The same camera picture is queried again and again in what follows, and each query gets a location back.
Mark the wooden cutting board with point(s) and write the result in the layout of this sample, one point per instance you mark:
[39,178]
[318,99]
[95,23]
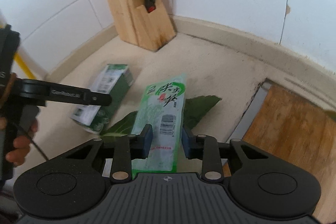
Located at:
[293,128]

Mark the green snack packet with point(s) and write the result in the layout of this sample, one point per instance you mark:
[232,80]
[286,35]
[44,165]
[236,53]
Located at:
[162,105]

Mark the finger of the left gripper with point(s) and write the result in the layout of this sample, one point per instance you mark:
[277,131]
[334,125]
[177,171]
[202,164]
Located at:
[47,91]

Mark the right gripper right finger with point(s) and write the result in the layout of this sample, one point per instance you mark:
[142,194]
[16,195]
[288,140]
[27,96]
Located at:
[206,149]

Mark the yellow pipe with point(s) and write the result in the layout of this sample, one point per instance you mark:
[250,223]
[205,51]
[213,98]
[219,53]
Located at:
[23,66]

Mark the wooden knife block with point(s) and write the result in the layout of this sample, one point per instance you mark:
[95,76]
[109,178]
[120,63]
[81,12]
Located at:
[135,25]

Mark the person's left hand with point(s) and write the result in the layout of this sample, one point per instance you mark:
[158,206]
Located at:
[21,144]

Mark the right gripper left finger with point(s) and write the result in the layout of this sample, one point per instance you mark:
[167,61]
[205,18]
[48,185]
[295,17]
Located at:
[128,148]

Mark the green white box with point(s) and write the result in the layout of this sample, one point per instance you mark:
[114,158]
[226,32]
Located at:
[109,89]

